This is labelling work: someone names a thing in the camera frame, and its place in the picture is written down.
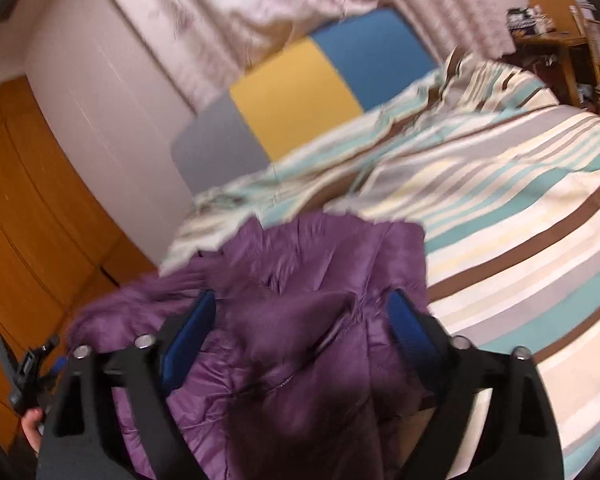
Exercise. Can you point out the wooden wardrobe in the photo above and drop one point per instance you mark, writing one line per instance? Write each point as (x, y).
(35, 220)

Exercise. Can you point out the wooden desk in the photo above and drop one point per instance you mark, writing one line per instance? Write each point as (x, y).
(550, 40)

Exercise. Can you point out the grey yellow blue headboard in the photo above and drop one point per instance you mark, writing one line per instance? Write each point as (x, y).
(300, 95)

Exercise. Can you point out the ship print curtain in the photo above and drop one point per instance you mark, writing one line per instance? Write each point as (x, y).
(220, 10)
(445, 5)

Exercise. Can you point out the purple down jacket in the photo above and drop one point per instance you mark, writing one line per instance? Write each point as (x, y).
(290, 320)

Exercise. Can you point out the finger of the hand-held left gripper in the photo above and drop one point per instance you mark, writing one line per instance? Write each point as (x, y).
(57, 367)

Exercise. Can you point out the striped bedspread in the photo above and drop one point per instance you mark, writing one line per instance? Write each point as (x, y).
(505, 210)

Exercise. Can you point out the person's left hand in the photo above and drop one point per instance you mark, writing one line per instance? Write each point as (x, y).
(32, 432)

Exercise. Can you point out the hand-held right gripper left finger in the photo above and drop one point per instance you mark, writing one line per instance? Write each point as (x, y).
(187, 340)

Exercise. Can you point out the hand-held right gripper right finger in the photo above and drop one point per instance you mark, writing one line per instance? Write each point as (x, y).
(410, 332)

